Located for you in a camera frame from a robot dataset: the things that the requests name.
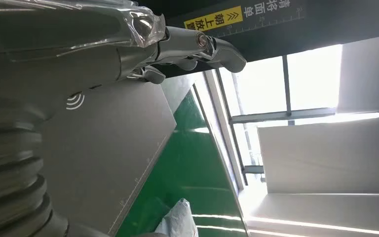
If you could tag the grey package thin red lines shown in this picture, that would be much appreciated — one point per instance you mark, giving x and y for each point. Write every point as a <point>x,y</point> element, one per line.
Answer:
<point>178,219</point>

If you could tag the green conveyor belt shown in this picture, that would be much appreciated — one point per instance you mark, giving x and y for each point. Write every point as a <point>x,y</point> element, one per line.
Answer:
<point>189,157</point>

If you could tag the black scanner base plate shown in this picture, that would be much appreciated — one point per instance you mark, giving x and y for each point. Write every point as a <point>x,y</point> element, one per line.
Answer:
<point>111,147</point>

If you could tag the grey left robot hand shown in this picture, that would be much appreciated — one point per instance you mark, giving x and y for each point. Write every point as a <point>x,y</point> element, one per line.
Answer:
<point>62,55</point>

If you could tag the aluminium conveyor side rail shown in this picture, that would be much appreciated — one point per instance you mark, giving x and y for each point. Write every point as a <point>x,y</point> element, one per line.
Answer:
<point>219,130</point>

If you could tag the grey window frame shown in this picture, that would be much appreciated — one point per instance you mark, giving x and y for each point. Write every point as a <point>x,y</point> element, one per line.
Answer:
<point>287,88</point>

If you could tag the yellow sticker on column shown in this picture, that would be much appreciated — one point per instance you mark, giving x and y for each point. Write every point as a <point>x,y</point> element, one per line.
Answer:
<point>215,18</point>

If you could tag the black scanner column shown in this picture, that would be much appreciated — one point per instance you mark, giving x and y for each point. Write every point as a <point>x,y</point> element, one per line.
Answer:
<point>274,36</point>

